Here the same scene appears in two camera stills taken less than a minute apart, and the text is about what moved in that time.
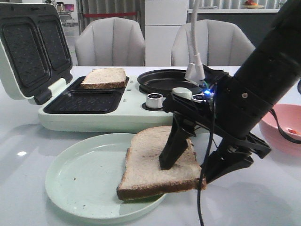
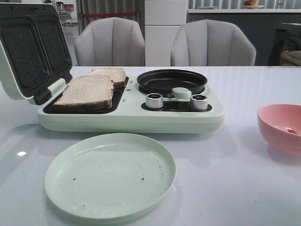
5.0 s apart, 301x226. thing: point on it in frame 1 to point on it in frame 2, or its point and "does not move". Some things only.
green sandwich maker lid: x=35 y=57 does not move
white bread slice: x=143 y=176 to x=86 y=92
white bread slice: x=106 y=78 does not move
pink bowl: x=289 y=116 does not move
